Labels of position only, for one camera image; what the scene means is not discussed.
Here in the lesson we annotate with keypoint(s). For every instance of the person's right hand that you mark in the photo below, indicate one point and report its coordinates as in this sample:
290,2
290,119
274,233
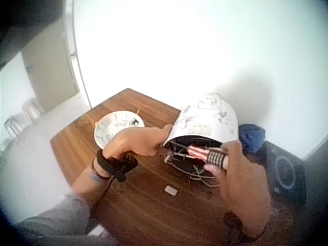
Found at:
243,184

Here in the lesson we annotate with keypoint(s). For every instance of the person's left hand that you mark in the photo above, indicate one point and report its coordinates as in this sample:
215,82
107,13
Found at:
133,141

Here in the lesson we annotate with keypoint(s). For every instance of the person's left fingers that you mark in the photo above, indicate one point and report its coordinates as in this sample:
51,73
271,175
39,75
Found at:
160,135

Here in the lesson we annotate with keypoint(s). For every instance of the white printed electric cooker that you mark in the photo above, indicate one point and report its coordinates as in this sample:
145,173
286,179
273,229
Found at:
205,120

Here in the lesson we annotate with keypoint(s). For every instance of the thin wooden stick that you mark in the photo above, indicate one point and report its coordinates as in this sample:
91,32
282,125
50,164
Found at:
138,112

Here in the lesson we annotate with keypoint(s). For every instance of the white printed bowl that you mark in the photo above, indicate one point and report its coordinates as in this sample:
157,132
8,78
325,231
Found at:
115,126

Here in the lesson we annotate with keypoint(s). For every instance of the black wrist band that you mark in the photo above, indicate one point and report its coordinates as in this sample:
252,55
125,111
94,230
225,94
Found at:
116,164
238,225

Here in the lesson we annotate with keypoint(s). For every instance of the small white plastic piece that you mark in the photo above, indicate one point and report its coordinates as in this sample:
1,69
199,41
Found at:
171,191

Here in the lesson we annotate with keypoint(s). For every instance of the blue cloth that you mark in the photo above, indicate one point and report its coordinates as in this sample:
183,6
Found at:
252,137

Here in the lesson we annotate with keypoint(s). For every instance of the white flat object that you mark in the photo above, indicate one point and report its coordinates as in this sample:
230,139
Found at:
96,232

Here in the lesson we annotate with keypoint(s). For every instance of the beige door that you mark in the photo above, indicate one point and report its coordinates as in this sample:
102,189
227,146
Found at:
51,71

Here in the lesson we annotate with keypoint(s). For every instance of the black induction cooktop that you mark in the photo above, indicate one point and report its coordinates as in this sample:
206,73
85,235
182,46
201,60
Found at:
284,174

